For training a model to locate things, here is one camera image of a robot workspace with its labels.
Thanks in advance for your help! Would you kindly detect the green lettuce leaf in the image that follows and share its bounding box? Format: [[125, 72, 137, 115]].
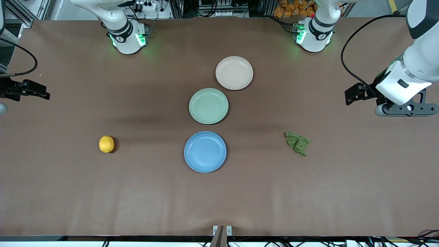
[[284, 131, 311, 158]]

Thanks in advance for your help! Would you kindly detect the yellow lemon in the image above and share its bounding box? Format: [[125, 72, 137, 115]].
[[99, 136, 115, 153]]

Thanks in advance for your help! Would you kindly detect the bag of orange fruits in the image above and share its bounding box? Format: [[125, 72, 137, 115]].
[[273, 0, 318, 19]]

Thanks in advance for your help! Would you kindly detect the brown table cover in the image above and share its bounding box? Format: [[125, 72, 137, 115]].
[[0, 16, 439, 237]]

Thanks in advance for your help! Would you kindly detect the beige pink plate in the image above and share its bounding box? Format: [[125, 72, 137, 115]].
[[215, 56, 254, 91]]

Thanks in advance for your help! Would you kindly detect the white power strip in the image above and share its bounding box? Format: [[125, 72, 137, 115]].
[[135, 0, 159, 12]]

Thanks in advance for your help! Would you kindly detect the light green plate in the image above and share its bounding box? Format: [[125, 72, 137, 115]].
[[189, 88, 229, 125]]

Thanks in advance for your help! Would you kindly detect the black electronic equipment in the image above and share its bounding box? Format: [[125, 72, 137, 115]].
[[198, 0, 250, 18]]

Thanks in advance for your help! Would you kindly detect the blue plate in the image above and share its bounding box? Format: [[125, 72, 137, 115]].
[[184, 131, 227, 173]]

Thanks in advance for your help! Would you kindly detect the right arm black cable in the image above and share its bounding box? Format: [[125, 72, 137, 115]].
[[0, 37, 38, 78]]

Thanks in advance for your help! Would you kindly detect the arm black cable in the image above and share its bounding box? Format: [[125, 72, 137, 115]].
[[341, 13, 407, 91], [0, 37, 38, 78]]

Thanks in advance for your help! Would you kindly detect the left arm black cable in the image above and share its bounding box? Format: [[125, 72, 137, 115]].
[[341, 13, 407, 91]]

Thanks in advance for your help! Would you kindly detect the left dark camera mount plate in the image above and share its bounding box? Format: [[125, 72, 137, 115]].
[[381, 89, 439, 117]]

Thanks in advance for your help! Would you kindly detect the aluminium frame rail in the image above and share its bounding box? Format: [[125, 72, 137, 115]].
[[4, 0, 52, 28]]

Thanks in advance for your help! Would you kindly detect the white metal bracket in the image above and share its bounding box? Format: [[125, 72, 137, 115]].
[[213, 225, 233, 237]]

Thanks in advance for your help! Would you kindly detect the grey camera stand pole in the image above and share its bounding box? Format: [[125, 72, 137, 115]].
[[210, 225, 228, 247]]

